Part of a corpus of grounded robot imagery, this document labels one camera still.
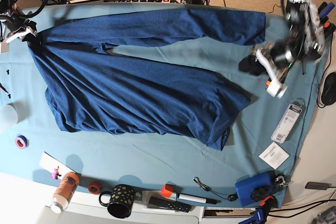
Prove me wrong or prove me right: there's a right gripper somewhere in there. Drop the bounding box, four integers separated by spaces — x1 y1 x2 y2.
5 24 39 47

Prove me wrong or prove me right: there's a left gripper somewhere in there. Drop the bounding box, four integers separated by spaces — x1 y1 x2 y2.
238 40 294 84

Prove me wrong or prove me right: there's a blue t-shirt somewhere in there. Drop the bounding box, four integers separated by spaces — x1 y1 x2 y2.
29 9 266 150

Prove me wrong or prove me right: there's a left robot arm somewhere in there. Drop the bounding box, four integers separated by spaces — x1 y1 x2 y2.
238 0 325 83

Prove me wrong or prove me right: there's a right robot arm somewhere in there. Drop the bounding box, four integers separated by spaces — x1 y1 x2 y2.
1 0 49 54

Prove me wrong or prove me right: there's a clear plastic blister pack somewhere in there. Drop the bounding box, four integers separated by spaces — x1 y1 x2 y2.
271 98 305 144

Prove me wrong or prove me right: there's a teal table cloth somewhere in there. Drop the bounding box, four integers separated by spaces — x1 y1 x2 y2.
0 1 332 208

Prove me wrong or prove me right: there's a translucent plastic cup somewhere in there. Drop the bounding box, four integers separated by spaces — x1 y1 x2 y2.
0 104 18 134

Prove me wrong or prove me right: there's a black computer mouse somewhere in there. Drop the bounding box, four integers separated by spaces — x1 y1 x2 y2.
321 72 336 106

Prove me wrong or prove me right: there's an orange black clamp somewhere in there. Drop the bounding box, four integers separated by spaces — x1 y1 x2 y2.
323 21 336 39

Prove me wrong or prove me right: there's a white paper leaflet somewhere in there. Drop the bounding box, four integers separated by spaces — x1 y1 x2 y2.
259 142 290 169

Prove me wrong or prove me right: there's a blue black clamp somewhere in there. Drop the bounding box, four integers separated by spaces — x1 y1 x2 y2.
318 2 335 20

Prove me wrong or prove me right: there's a purple tape roll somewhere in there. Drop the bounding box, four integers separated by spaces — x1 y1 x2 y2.
15 135 28 149

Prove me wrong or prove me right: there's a blue box with knob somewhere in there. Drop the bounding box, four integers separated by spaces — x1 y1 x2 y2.
235 171 276 207

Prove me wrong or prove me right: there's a black adapter right edge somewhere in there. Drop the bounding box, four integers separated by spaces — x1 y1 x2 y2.
305 182 330 190

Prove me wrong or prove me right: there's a pink clip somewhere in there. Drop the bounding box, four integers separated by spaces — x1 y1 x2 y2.
51 167 62 180

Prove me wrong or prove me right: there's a black marker pen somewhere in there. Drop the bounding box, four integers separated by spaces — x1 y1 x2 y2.
176 194 220 205

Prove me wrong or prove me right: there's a blue clamp bottom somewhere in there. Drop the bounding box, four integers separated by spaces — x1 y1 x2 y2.
239 195 277 224

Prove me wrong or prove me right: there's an orange cube block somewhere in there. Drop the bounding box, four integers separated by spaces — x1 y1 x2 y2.
161 184 174 198

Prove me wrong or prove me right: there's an orange bottle white cap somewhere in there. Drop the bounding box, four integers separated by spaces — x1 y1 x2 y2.
50 172 79 214

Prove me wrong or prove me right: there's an orange tape roll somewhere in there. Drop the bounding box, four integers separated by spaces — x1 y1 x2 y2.
88 182 102 195

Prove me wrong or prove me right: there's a black dotted remote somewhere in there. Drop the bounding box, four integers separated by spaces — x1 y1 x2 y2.
148 197 192 212

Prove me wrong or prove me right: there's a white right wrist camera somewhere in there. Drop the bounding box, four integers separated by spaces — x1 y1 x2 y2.
0 42 9 54

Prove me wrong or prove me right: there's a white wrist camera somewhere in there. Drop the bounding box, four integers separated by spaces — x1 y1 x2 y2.
0 42 9 54
266 79 287 99

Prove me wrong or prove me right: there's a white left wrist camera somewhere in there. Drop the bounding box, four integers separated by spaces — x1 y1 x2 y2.
266 79 287 99

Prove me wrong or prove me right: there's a black lanyard with clip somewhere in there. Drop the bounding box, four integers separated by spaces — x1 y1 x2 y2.
193 176 238 203

